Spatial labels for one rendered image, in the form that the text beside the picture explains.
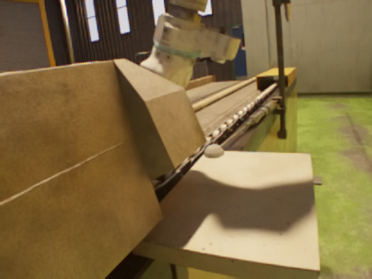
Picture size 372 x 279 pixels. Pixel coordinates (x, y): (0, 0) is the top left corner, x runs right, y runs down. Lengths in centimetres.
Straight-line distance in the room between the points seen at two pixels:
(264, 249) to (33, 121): 25
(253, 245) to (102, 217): 16
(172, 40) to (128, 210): 24
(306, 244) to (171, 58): 30
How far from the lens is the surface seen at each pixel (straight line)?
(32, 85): 23
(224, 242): 30
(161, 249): 31
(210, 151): 52
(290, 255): 29
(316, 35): 572
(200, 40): 38
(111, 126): 27
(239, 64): 961
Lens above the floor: 99
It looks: 17 degrees down
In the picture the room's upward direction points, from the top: 7 degrees counter-clockwise
